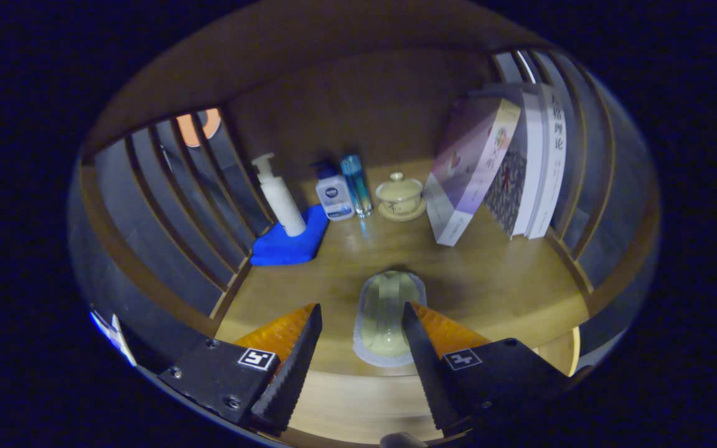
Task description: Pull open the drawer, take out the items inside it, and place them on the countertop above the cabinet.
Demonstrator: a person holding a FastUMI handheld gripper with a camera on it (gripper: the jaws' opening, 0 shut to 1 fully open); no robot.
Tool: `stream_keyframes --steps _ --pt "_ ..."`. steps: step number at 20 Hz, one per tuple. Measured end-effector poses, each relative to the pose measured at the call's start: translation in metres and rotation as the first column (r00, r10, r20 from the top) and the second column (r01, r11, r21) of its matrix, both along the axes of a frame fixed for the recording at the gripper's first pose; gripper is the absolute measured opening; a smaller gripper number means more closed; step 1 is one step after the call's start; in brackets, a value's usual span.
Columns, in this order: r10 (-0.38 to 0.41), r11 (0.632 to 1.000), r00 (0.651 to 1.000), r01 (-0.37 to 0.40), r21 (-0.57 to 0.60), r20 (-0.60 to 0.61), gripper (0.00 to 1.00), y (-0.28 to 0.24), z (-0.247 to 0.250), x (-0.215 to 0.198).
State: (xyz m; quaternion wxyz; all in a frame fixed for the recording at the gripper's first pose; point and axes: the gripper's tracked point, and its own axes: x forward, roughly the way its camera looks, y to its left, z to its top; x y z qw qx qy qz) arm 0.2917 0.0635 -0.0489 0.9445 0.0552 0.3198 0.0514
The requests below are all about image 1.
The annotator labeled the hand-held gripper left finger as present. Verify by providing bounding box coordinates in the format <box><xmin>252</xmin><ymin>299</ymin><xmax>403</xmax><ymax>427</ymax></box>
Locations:
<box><xmin>158</xmin><ymin>303</ymin><xmax>323</xmax><ymax>436</ymax></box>

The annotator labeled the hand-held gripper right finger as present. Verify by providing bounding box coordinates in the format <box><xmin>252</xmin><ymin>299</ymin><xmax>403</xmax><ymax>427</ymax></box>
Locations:
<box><xmin>402</xmin><ymin>302</ymin><xmax>574</xmax><ymax>436</ymax></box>

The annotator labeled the wooden countertop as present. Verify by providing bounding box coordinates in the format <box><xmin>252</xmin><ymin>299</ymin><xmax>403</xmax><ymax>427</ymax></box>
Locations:
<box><xmin>215</xmin><ymin>159</ymin><xmax>589</xmax><ymax>377</ymax></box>

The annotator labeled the wooden cabinet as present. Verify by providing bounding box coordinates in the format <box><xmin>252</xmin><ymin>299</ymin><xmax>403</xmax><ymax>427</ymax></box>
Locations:
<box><xmin>78</xmin><ymin>0</ymin><xmax>661</xmax><ymax>374</ymax></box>

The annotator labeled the blue folded cloth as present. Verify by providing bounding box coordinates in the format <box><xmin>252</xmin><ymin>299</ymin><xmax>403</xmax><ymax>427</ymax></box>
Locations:
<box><xmin>250</xmin><ymin>204</ymin><xmax>330</xmax><ymax>267</ymax></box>

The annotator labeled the white pump bottle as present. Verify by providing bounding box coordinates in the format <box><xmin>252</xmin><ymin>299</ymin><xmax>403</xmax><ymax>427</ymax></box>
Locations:
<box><xmin>251</xmin><ymin>153</ymin><xmax>307</xmax><ymax>238</ymax></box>

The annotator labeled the beige lidded ceramic cup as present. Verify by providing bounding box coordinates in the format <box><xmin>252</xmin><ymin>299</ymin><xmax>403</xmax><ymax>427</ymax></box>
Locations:
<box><xmin>375</xmin><ymin>172</ymin><xmax>427</xmax><ymax>222</ymax></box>

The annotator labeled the white blurred fixture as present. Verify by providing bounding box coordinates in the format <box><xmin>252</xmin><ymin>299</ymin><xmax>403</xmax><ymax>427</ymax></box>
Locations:
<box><xmin>90</xmin><ymin>310</ymin><xmax>138</xmax><ymax>366</ymax></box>

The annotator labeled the white lotion bottle blue cap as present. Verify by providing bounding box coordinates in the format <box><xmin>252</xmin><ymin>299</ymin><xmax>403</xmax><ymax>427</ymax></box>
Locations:
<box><xmin>314</xmin><ymin>163</ymin><xmax>355</xmax><ymax>222</ymax></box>

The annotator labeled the teal slim bottle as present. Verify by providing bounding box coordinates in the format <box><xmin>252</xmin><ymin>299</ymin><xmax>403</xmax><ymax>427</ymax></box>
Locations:
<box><xmin>340</xmin><ymin>154</ymin><xmax>374</xmax><ymax>218</ymax></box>

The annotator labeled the purple cover book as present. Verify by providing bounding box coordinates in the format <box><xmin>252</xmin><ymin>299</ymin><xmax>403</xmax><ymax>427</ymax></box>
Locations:
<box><xmin>423</xmin><ymin>96</ymin><xmax>522</xmax><ymax>247</ymax></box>

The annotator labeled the patterned cover book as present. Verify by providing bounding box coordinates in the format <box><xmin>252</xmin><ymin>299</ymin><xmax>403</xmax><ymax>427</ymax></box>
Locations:
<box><xmin>484</xmin><ymin>84</ymin><xmax>545</xmax><ymax>238</ymax></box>

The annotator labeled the white spine book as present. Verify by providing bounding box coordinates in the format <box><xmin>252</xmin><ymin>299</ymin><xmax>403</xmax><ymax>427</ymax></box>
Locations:
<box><xmin>523</xmin><ymin>83</ymin><xmax>568</xmax><ymax>240</ymax></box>

